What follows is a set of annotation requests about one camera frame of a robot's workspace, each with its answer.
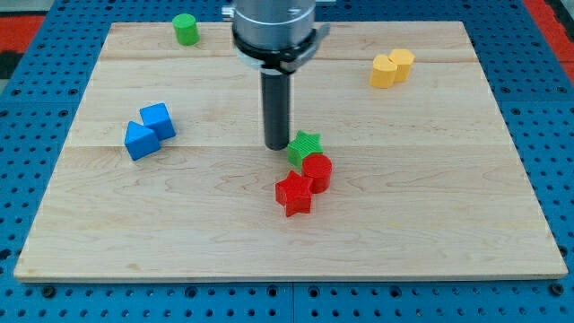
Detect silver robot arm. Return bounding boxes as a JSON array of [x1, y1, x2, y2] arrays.
[[222, 0, 330, 75]]

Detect green star block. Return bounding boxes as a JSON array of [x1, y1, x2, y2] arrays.
[[287, 130, 324, 169]]

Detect red cylinder block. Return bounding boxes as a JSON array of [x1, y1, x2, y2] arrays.
[[301, 153, 333, 194]]

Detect red star block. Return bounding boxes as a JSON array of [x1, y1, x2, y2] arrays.
[[275, 170, 312, 217]]

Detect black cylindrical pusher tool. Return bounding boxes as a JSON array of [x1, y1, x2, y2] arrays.
[[260, 74, 291, 151]]

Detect light wooden board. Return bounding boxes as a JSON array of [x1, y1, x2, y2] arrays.
[[14, 21, 568, 283]]

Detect yellow heart block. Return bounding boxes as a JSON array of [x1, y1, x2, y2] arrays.
[[370, 55, 398, 89]]

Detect blue cube block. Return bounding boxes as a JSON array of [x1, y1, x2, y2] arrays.
[[139, 102, 176, 141]]

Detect blue triangle block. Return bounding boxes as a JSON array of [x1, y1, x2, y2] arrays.
[[124, 121, 161, 161]]

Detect yellow hexagon block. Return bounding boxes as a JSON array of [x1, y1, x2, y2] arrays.
[[389, 48, 415, 83]]

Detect green cylinder block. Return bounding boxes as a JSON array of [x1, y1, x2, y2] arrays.
[[172, 13, 200, 46]]

